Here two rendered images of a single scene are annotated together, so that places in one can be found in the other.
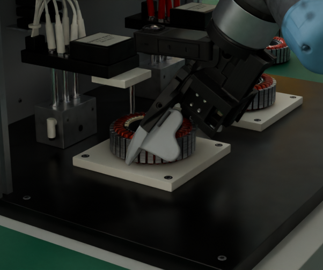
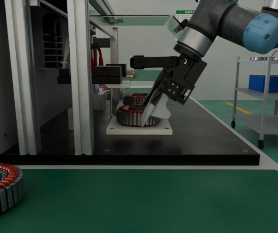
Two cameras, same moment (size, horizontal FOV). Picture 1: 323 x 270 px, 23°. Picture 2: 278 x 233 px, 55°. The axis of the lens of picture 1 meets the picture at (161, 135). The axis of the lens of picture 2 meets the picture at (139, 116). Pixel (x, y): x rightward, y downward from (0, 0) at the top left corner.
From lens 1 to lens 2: 0.58 m
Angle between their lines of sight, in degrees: 32
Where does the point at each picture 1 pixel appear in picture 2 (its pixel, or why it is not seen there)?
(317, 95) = not seen: hidden behind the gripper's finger
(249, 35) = (204, 48)
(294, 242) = not seen: hidden behind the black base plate
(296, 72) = not seen: hidden behind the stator
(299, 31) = (262, 29)
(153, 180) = (160, 131)
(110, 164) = (130, 128)
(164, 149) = (163, 113)
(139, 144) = (150, 113)
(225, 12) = (191, 37)
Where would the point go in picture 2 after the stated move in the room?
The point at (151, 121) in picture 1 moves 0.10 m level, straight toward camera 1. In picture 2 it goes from (155, 100) to (186, 106)
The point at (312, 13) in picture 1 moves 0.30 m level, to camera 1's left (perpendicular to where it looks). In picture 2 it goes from (266, 20) to (135, 4)
